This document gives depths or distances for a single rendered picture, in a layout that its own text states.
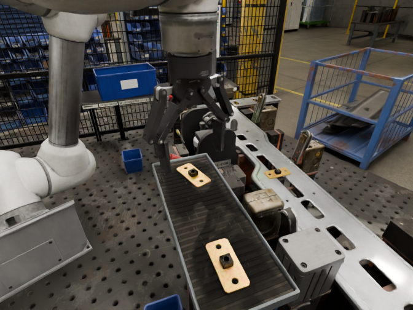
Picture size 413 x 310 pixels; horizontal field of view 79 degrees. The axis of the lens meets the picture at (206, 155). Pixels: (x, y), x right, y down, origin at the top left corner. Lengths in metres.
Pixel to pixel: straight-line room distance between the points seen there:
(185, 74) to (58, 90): 0.62
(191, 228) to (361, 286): 0.38
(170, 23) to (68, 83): 0.61
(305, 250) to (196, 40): 0.40
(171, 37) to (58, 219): 0.70
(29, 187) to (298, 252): 0.85
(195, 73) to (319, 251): 0.38
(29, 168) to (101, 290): 0.48
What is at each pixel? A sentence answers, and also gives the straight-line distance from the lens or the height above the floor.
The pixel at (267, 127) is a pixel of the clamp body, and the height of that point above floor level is 0.95.
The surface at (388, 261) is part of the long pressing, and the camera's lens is 0.73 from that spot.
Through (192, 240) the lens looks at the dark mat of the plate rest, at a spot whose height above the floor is 1.16.
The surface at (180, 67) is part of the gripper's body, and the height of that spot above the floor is 1.40.
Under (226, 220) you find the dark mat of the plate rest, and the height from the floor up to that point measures 1.16.
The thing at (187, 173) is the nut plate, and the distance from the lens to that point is 0.56.
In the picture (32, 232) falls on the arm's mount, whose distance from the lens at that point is 0.95.
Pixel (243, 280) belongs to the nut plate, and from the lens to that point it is 0.39.
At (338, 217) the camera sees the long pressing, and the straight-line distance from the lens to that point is 0.77.
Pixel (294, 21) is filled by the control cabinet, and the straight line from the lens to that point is 13.45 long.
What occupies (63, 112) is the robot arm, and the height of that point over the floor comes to 1.16.
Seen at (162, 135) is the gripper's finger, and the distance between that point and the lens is 0.45.
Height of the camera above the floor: 1.50
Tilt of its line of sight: 33 degrees down
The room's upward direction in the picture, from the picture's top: straight up
